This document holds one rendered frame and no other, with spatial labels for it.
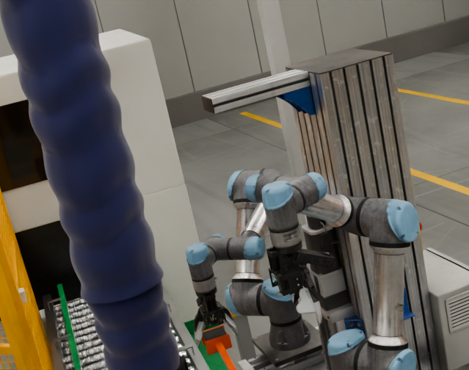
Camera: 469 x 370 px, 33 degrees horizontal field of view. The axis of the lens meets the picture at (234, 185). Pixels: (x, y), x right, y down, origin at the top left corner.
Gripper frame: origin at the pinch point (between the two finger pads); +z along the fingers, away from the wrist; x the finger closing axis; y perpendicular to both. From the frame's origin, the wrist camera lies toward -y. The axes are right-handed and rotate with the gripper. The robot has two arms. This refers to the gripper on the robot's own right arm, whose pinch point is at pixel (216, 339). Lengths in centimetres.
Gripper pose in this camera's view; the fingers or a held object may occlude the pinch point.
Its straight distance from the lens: 277.8
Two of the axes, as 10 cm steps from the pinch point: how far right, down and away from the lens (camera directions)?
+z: 2.1, 9.3, 2.9
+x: 9.4, -2.7, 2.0
